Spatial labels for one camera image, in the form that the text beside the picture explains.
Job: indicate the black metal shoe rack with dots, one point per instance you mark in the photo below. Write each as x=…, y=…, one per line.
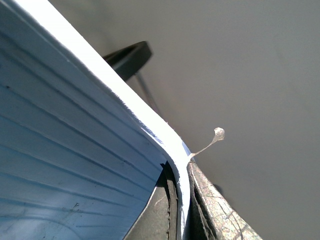
x=128, y=61

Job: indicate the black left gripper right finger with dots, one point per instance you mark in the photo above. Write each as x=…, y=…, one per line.
x=211, y=216

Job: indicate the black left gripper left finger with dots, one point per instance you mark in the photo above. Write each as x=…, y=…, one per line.
x=158, y=219

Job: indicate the light blue slipper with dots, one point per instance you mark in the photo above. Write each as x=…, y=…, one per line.
x=80, y=151

